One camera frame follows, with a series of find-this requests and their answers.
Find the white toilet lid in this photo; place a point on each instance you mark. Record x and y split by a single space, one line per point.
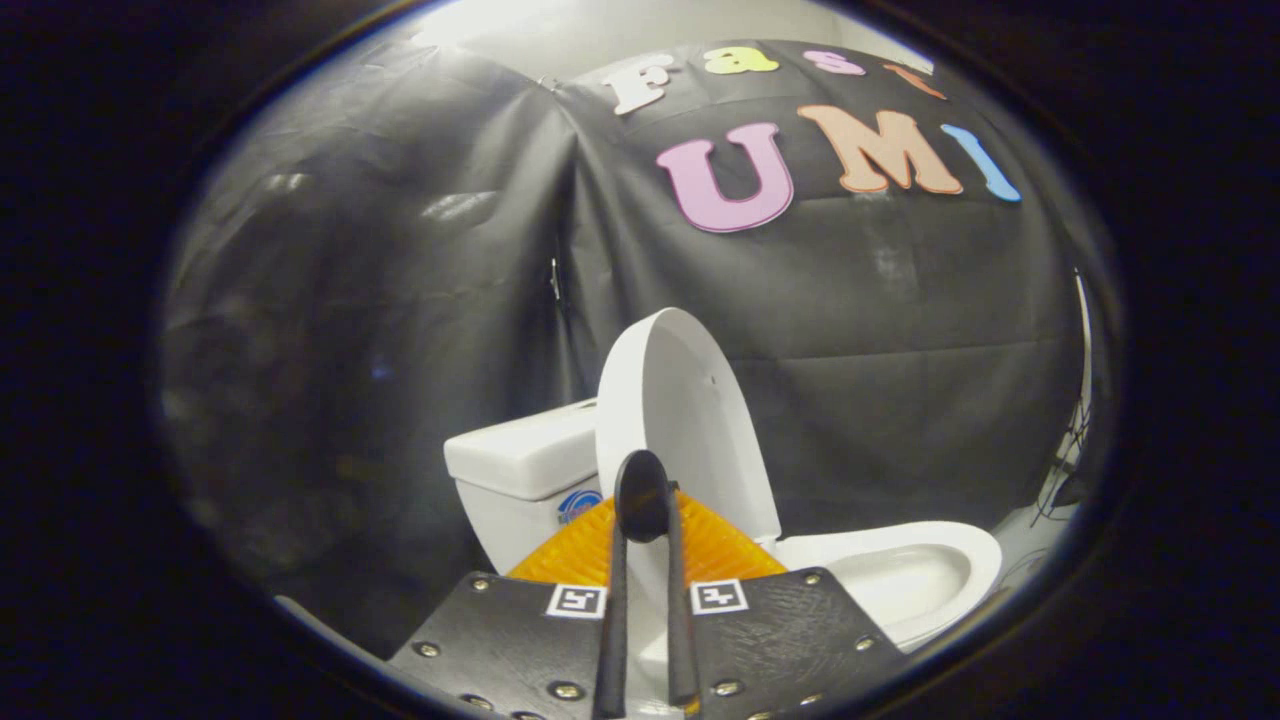
680 400

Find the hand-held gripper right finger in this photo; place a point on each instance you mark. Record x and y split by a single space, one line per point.
680 640

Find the white toilet seat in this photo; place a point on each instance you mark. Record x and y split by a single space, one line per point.
970 545

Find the white ceramic toilet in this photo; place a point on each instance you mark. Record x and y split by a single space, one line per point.
520 460

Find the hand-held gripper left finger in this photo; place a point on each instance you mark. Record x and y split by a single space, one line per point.
612 640

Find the black backdrop cloth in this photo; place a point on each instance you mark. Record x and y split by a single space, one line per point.
420 300

